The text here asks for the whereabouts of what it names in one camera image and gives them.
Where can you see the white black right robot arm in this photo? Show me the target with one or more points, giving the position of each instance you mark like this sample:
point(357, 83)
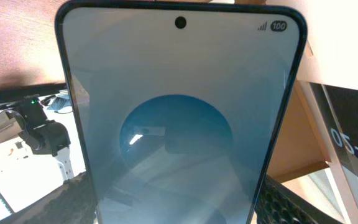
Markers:
point(44, 136)

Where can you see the blue screen Galaxy smartphone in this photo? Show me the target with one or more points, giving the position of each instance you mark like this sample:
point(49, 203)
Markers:
point(178, 105)

